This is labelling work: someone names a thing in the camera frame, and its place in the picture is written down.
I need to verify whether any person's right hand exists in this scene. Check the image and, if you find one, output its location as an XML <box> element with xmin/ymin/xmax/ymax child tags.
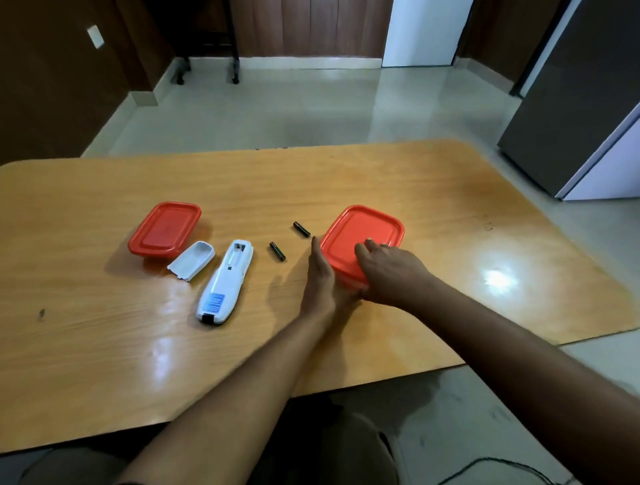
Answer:
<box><xmin>354</xmin><ymin>238</ymin><xmax>437</xmax><ymax>309</ymax></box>

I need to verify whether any person's left hand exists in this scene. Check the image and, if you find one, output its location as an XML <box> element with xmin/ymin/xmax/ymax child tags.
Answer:
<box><xmin>299</xmin><ymin>236</ymin><xmax>337</xmax><ymax>320</ymax></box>

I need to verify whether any square red lidded container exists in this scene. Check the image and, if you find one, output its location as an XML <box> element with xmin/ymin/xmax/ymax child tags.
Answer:
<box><xmin>319</xmin><ymin>205</ymin><xmax>406</xmax><ymax>290</ymax></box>

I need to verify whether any person's right forearm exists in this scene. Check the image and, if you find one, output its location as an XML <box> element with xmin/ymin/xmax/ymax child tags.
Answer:
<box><xmin>399</xmin><ymin>274</ymin><xmax>640</xmax><ymax>485</ymax></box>

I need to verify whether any person's left forearm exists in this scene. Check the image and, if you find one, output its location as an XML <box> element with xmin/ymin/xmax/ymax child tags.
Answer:
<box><xmin>116</xmin><ymin>309</ymin><xmax>352</xmax><ymax>485</ymax></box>

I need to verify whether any white remote control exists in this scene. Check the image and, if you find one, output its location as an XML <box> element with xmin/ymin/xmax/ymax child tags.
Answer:
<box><xmin>196</xmin><ymin>239</ymin><xmax>254</xmax><ymax>326</ymax></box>

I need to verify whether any white battery cover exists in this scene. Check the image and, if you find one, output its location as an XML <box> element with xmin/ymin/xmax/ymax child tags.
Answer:
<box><xmin>167</xmin><ymin>241</ymin><xmax>216</xmax><ymax>282</ymax></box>

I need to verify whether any rectangular red lidded container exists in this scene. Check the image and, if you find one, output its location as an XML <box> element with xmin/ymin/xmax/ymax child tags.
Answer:
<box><xmin>127</xmin><ymin>201</ymin><xmax>203</xmax><ymax>259</ymax></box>

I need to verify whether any black metal stand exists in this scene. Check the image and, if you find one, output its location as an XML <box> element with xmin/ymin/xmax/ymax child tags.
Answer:
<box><xmin>172</xmin><ymin>0</ymin><xmax>241</xmax><ymax>86</ymax></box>

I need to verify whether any white door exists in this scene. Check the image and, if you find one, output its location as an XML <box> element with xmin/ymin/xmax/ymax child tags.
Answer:
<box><xmin>381</xmin><ymin>0</ymin><xmax>474</xmax><ymax>68</ymax></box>

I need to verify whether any grey cabinet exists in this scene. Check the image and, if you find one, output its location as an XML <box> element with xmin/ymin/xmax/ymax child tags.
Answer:
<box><xmin>497</xmin><ymin>0</ymin><xmax>640</xmax><ymax>202</ymax></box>

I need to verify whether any black cable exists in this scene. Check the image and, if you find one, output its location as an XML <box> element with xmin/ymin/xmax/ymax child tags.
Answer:
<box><xmin>437</xmin><ymin>457</ymin><xmax>577</xmax><ymax>485</ymax></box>

